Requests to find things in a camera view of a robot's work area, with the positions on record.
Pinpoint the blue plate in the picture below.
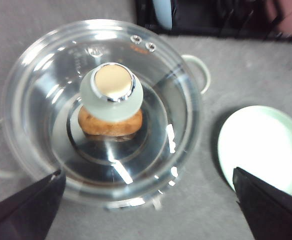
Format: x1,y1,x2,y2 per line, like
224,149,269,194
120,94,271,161
152,0,172,30

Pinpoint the green electric steamer pot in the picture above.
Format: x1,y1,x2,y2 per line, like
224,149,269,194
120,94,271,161
0,19,211,211

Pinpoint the glass lid with green knob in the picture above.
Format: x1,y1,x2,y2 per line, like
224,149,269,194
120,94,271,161
1,19,203,210

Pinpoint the green plate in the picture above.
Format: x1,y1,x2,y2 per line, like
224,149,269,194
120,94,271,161
217,104,292,191

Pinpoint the black dish rack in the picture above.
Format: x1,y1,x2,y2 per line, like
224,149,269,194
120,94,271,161
135,0,292,43

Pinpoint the brown potato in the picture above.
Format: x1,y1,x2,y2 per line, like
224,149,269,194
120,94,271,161
78,107,144,136

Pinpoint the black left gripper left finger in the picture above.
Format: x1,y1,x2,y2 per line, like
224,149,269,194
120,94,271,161
0,169,67,240

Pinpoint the grey table cloth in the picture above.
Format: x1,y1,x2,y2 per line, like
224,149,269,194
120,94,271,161
0,0,292,240

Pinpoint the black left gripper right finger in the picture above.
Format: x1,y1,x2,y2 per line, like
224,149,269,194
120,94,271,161
233,167,292,240

